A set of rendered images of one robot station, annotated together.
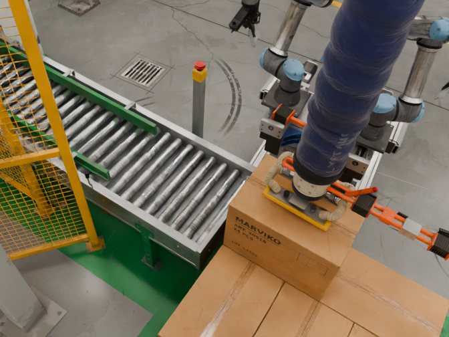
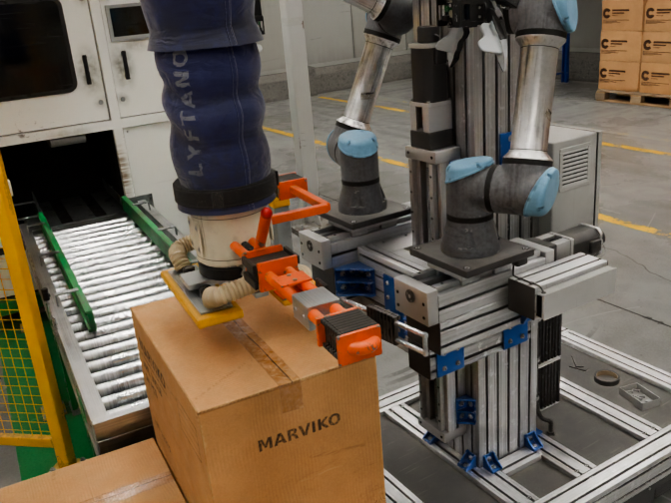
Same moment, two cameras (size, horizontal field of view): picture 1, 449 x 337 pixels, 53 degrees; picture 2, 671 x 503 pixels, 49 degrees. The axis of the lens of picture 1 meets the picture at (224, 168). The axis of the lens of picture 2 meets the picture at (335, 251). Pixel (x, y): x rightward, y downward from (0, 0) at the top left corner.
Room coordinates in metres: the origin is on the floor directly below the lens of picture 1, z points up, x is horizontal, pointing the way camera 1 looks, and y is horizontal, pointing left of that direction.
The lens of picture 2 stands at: (0.15, -1.55, 1.70)
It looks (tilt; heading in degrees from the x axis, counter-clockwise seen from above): 20 degrees down; 38
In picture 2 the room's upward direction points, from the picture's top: 5 degrees counter-clockwise
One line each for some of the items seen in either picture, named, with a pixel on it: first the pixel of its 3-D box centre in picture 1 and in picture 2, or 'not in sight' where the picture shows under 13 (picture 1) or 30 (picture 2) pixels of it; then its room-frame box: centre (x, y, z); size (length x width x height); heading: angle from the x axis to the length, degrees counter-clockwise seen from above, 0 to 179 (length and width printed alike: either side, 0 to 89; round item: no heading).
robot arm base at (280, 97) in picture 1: (288, 91); (360, 192); (1.92, -0.31, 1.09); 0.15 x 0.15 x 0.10
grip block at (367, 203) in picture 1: (363, 203); (271, 267); (1.14, -0.63, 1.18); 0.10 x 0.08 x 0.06; 152
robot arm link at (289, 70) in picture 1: (291, 73); (357, 155); (1.93, -0.30, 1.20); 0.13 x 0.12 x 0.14; 50
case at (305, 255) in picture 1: (292, 226); (251, 400); (1.26, -0.40, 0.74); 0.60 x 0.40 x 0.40; 63
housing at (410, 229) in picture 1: (409, 229); (316, 307); (1.04, -0.82, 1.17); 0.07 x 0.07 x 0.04; 62
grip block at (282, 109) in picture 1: (283, 114); (287, 186); (1.63, -0.27, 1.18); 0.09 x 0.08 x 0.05; 152
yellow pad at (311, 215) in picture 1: (298, 202); (198, 286); (1.18, -0.36, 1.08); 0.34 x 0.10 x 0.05; 62
